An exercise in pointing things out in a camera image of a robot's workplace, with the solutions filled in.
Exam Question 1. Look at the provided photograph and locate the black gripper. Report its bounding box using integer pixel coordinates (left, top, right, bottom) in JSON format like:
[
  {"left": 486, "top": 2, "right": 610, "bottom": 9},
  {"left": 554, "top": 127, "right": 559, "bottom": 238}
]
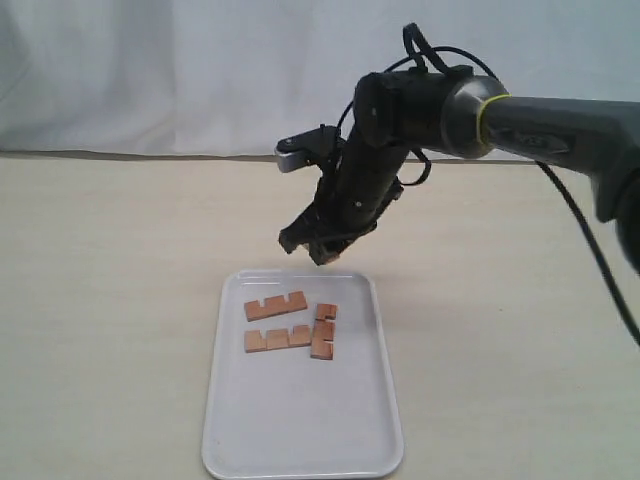
[{"left": 278, "top": 66, "right": 473, "bottom": 266}]

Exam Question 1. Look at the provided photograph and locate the notched wooden piece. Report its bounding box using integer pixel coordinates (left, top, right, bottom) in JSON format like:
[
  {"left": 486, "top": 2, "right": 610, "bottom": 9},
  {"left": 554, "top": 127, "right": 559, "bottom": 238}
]
[
  {"left": 310, "top": 303, "right": 338, "bottom": 360},
  {"left": 244, "top": 325, "right": 311, "bottom": 353},
  {"left": 244, "top": 291, "right": 308, "bottom": 322}
]

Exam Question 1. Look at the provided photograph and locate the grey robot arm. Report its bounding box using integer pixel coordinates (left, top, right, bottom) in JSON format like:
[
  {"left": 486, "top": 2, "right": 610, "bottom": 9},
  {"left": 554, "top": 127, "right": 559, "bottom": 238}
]
[{"left": 277, "top": 66, "right": 639, "bottom": 265}]

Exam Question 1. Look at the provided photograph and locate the white plastic tray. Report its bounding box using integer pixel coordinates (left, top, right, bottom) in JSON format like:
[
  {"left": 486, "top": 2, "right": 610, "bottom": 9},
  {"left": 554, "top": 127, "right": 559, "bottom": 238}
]
[{"left": 201, "top": 268, "right": 404, "bottom": 479}]

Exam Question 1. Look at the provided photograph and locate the white backdrop cloth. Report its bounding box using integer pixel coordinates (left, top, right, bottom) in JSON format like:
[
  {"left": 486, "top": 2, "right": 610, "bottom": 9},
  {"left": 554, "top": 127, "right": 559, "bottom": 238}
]
[{"left": 1, "top": 1, "right": 639, "bottom": 156}]

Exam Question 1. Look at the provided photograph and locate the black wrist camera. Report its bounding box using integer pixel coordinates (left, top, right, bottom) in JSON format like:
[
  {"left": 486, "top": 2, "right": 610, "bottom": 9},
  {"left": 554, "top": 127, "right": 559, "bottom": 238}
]
[{"left": 275, "top": 124, "right": 345, "bottom": 174}]

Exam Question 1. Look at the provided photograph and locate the black cable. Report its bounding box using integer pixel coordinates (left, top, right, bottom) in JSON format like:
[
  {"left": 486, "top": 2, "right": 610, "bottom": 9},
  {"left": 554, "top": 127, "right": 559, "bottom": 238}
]
[{"left": 334, "top": 22, "right": 640, "bottom": 351}]

